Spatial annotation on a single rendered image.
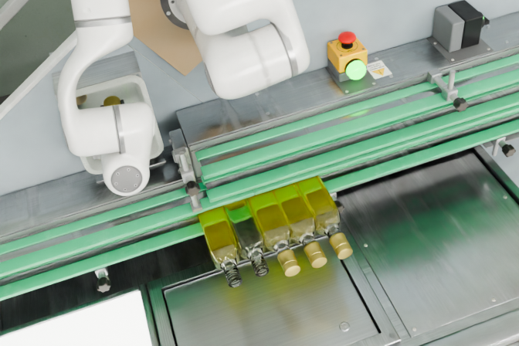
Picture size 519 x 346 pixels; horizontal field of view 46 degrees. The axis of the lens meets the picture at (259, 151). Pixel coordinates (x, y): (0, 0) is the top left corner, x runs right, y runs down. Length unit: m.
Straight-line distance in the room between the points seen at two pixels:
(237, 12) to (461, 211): 0.85
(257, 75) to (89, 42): 0.26
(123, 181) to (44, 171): 0.49
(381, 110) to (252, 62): 0.48
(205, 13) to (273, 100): 0.46
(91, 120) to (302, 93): 0.58
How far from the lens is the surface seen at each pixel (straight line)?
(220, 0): 0.95
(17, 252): 1.40
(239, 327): 1.34
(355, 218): 1.53
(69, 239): 1.37
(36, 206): 1.44
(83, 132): 0.96
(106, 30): 0.94
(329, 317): 1.34
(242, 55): 0.97
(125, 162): 0.99
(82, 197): 1.41
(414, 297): 1.41
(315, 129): 1.32
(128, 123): 0.96
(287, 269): 1.23
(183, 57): 1.29
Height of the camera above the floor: 1.84
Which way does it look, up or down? 44 degrees down
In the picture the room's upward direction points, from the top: 154 degrees clockwise
